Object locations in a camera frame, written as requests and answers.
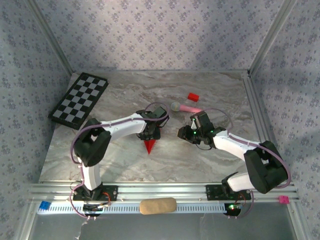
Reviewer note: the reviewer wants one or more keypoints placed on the red paper sheet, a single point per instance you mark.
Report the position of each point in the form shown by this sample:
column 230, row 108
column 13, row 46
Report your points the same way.
column 149, row 146

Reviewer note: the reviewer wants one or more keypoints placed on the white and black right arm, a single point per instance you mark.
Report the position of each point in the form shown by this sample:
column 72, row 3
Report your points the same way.
column 265, row 170

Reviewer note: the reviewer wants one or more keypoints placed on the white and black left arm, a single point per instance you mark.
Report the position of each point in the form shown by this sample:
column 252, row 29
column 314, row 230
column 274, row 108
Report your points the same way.
column 90, row 145

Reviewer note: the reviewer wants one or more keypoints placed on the pink toy microphone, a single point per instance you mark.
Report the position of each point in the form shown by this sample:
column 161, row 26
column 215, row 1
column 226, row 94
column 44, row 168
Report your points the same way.
column 187, row 108

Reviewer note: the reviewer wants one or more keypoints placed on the small red block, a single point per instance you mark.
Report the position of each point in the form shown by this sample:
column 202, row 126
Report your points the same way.
column 193, row 97

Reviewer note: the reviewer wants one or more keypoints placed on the tan oblong sponge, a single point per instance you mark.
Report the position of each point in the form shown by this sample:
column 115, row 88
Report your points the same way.
column 157, row 205

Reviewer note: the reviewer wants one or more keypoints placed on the black and white chessboard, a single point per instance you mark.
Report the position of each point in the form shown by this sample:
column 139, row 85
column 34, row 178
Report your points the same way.
column 80, row 100

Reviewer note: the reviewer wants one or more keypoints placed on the black round controller board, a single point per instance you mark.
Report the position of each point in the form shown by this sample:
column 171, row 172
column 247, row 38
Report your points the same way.
column 91, row 208
column 232, row 208

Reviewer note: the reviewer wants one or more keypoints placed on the small pink block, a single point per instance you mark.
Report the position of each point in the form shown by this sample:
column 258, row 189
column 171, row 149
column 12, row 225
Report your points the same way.
column 284, row 199

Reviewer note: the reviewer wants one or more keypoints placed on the small blue block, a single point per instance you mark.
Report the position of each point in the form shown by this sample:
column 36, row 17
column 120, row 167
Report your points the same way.
column 45, row 205

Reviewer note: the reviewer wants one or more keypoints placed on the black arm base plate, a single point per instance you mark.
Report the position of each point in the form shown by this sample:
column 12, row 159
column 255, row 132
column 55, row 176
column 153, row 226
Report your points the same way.
column 212, row 192
column 112, row 192

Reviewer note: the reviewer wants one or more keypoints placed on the grooved aluminium rail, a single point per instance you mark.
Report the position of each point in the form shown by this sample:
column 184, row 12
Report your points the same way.
column 252, row 105
column 162, row 191

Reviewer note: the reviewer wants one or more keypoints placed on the aluminium corner post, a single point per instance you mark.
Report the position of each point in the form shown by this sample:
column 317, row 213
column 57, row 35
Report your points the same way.
column 270, row 37
column 50, row 37

